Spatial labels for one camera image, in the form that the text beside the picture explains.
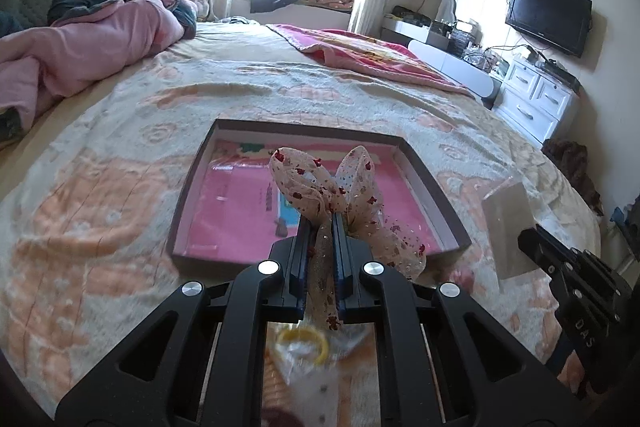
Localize dark shallow cardboard box tray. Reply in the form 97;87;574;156
167;119;471;277

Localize beige peach patterned bed blanket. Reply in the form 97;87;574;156
1;23;601;415

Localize red pink folded blanket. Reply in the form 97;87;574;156
267;24;472;96

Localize white drawer cabinet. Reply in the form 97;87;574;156
492;55;580;150

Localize white low desk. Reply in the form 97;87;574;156
381;14;499;109

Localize pink quilt bundle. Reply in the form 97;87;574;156
1;0;186;134

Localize yellow ring hair tie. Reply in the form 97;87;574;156
275;325;331;365

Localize black wall television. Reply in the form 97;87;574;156
506;0;592;57

